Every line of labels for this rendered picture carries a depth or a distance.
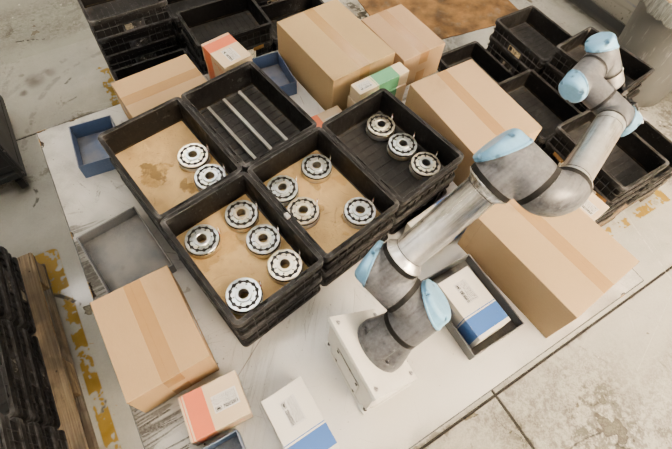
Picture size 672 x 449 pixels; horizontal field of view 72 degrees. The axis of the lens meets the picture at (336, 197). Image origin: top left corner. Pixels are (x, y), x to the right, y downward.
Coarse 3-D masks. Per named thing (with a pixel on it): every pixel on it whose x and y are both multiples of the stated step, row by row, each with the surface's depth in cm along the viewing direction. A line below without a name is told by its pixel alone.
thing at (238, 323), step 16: (240, 176) 144; (208, 192) 140; (160, 224) 133; (288, 224) 136; (176, 240) 132; (304, 240) 135; (320, 256) 131; (304, 272) 128; (208, 288) 124; (288, 288) 125; (224, 304) 122; (240, 320) 120
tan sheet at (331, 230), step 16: (336, 176) 158; (304, 192) 154; (320, 192) 154; (336, 192) 155; (352, 192) 155; (320, 208) 151; (336, 208) 151; (320, 224) 148; (336, 224) 148; (320, 240) 145; (336, 240) 145
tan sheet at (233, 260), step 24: (216, 216) 147; (240, 216) 148; (264, 216) 148; (240, 240) 143; (264, 240) 144; (216, 264) 138; (240, 264) 139; (264, 264) 139; (216, 288) 134; (264, 288) 135
